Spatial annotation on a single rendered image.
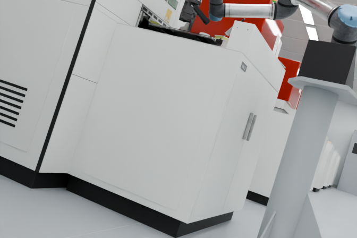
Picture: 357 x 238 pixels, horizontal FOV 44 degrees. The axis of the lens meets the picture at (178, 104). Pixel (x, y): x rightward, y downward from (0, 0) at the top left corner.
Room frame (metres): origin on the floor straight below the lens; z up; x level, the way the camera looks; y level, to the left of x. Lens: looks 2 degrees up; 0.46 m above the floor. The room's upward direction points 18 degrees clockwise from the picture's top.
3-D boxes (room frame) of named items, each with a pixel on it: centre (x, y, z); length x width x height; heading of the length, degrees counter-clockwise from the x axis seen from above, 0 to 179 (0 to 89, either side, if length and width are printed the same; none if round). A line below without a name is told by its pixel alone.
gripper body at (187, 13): (2.39, 0.10, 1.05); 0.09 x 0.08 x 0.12; 96
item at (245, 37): (2.14, -0.27, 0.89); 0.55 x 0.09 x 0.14; 157
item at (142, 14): (2.42, 0.23, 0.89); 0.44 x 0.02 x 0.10; 157
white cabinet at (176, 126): (2.38, -0.09, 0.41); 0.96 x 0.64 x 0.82; 157
